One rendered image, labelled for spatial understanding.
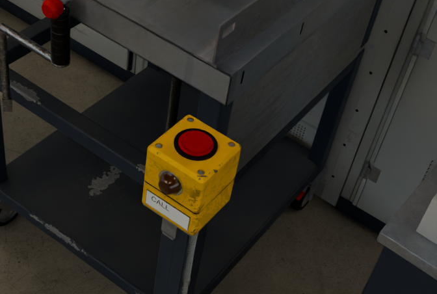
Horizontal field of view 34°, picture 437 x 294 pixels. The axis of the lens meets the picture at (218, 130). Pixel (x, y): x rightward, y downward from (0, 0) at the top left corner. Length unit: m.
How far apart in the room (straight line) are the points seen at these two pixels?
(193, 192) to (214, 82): 0.27
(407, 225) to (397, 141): 0.78
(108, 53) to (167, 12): 1.15
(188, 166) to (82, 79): 1.52
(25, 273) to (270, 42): 0.96
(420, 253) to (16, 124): 1.41
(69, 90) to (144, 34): 1.19
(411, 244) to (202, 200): 0.32
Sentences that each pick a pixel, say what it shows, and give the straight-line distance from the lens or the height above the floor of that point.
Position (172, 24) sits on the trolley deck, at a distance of 1.08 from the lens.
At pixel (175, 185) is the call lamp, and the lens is 0.80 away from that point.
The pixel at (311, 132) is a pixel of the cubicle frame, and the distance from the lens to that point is 1.92.
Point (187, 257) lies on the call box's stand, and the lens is 0.97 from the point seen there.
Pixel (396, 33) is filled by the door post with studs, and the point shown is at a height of 0.59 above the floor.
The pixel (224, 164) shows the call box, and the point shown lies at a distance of 0.81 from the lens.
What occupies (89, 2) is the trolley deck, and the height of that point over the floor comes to 0.84.
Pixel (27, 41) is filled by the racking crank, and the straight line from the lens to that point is 1.25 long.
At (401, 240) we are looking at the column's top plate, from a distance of 0.99.
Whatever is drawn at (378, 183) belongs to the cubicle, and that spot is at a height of 0.18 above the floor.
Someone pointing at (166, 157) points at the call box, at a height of 0.90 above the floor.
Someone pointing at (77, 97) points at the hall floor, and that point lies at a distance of 2.22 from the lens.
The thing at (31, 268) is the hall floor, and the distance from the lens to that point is 1.81.
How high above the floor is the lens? 1.47
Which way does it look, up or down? 43 degrees down
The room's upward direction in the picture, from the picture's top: 11 degrees clockwise
